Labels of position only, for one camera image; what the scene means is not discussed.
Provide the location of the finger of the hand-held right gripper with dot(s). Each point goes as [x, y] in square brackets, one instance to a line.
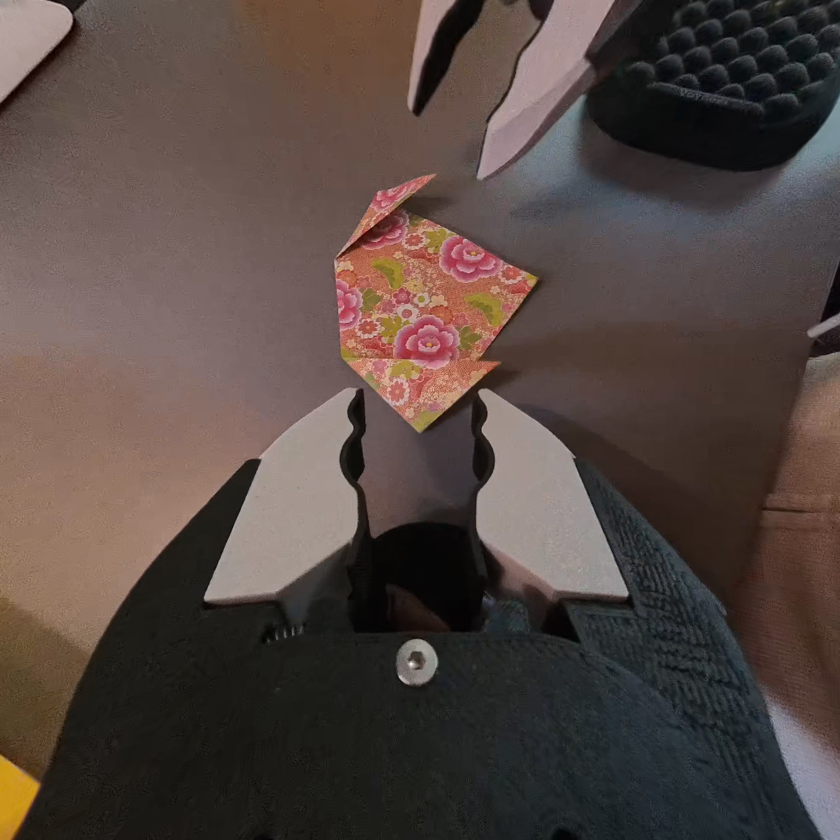
[423, 59]
[551, 66]

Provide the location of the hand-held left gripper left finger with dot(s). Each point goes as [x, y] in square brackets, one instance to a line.
[282, 525]

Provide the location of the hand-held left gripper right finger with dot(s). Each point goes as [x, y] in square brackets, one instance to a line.
[551, 525]

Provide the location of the floral origami paper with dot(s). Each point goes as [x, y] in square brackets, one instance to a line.
[420, 289]

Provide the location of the yellow box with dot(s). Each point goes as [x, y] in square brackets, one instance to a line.
[13, 807]

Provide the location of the black textured armrest pad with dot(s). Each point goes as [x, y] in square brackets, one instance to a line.
[722, 79]

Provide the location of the white flat base plate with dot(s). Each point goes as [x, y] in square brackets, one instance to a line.
[26, 33]

